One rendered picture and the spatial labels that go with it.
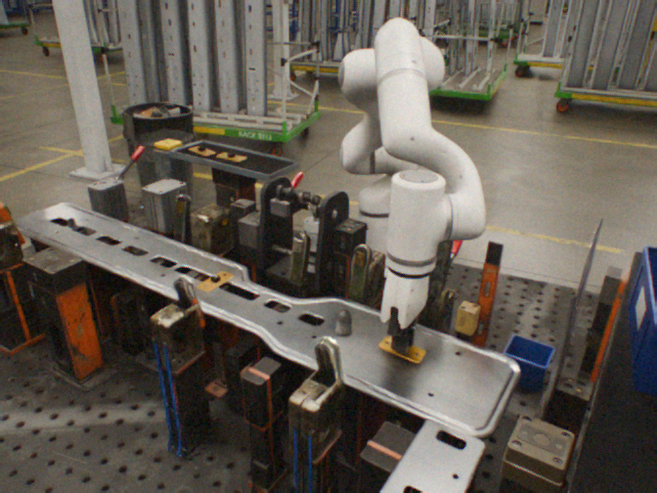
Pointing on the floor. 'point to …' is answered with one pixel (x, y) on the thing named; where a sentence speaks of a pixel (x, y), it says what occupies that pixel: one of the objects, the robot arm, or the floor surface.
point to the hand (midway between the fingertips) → (403, 338)
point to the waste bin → (134, 128)
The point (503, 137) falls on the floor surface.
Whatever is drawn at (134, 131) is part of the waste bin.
